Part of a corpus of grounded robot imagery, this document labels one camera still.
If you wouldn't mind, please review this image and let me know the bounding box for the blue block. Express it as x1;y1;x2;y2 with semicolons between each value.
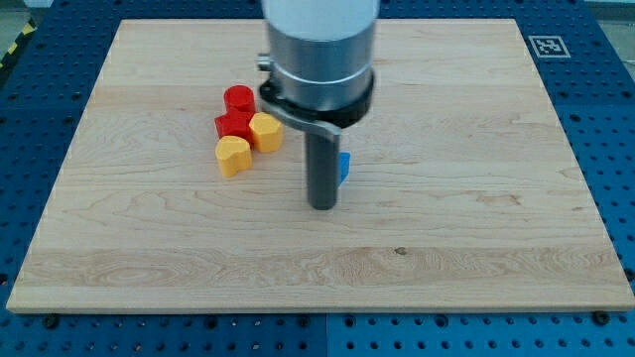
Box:
338;152;351;185

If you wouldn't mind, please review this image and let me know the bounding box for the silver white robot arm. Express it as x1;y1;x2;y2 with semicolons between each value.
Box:
259;0;380;130

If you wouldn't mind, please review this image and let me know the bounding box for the yellow hexagon block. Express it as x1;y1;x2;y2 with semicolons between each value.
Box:
249;112;284;153

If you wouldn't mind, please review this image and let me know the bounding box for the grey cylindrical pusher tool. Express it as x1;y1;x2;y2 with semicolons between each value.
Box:
259;78;341;210

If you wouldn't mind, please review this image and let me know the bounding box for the yellow heart block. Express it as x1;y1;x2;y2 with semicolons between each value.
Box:
215;135;253;178

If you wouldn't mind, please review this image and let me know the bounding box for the red star block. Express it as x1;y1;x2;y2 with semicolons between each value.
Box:
214;110;254;146

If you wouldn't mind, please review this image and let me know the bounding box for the red cylinder block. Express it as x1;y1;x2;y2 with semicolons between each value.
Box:
223;84;256;113

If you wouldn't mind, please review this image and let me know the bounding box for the white fiducial marker tag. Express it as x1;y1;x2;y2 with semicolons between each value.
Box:
529;35;571;59

